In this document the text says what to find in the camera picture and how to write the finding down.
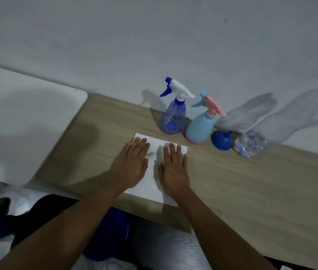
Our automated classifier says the person's left hand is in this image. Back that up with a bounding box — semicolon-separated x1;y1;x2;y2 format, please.
109;137;151;192

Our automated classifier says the person's right hand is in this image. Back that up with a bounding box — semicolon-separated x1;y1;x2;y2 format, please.
158;143;191;199

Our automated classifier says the white tissue sheet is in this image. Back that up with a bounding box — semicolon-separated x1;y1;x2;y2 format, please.
124;133;189;208

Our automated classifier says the light blue pink spray bottle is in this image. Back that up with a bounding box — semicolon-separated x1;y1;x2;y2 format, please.
186;111;215;146

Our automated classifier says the transparent blue spray bottle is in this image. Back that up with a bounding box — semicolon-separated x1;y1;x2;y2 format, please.
160;99;187;135

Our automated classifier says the blue plastic funnel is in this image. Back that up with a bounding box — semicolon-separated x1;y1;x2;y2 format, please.
210;130;233;152

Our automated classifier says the pink spray head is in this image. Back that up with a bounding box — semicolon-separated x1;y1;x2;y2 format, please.
191;92;227;117

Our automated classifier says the white blue spray head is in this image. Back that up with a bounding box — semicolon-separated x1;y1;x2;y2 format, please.
159;76;196;102

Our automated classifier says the clear plastic water bottle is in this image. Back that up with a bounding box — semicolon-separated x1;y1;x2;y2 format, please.
234;85;318;158

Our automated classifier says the person's right forearm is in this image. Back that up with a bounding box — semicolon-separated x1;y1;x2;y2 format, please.
175;191;277;270

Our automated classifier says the person's left forearm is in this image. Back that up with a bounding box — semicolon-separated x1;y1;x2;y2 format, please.
0;182;123;270

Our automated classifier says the blue plastic bucket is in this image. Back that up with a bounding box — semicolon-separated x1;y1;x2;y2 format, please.
82;206;130;262

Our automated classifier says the wooden table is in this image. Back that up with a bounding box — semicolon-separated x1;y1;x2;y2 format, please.
25;93;318;270

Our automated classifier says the black trash bag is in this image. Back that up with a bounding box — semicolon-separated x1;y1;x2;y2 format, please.
10;193;81;251

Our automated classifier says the white side table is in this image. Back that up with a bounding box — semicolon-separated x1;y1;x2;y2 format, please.
0;62;88;186

